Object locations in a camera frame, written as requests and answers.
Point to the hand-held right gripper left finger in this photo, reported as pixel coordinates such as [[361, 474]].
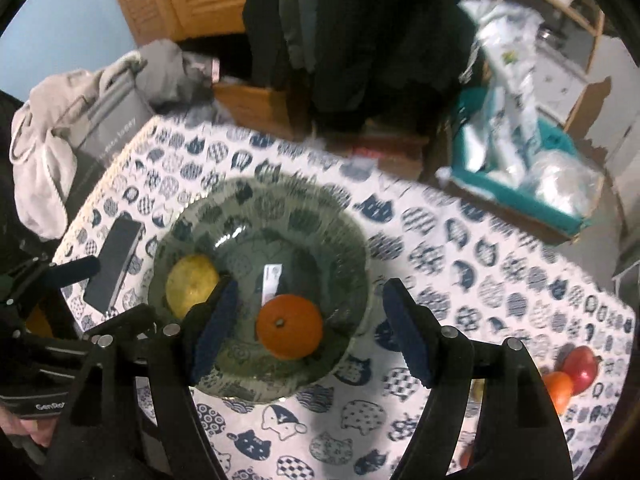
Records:
[[215, 332]]

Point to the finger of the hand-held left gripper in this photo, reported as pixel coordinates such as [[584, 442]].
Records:
[[125, 319], [75, 268]]

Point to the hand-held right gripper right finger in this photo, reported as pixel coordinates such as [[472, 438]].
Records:
[[410, 340]]

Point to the orange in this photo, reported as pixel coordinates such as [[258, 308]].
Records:
[[290, 327], [37, 322], [557, 390]]

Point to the yellow lemon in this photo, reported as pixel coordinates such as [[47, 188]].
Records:
[[187, 285]]

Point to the clear glass bowl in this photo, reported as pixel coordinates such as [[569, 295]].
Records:
[[280, 230]]

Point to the red apple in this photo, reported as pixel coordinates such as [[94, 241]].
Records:
[[582, 367]]

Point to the black smartphone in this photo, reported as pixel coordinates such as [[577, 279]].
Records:
[[112, 270]]

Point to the cat print tablecloth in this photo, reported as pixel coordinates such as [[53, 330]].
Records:
[[450, 240]]

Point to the grey hoodie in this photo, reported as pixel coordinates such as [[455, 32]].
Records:
[[40, 160]]

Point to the grey bag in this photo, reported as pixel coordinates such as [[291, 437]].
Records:
[[110, 120]]

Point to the teal box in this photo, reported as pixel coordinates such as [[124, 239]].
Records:
[[500, 195]]

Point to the clear plastic bag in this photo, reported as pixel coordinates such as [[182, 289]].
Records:
[[565, 180]]

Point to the brown wooden box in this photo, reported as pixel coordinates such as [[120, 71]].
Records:
[[255, 102]]

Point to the white printed plastic bag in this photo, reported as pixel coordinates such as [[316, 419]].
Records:
[[505, 85]]

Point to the dark hanging clothes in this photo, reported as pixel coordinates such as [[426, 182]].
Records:
[[375, 35]]

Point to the wooden shelf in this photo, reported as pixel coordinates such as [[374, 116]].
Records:
[[550, 0]]

